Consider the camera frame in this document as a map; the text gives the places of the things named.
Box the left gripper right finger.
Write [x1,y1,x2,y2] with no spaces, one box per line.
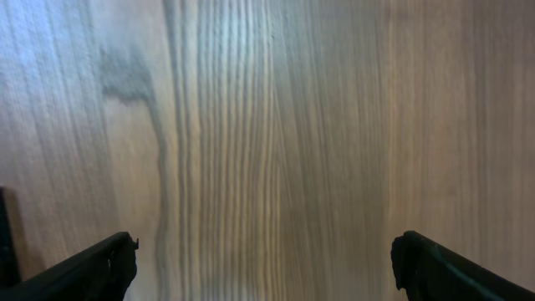
[390,231,534,301]

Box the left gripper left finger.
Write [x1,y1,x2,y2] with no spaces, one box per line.
[1,232,139,301]

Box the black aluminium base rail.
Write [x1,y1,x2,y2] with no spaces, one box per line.
[0,188,21,290]

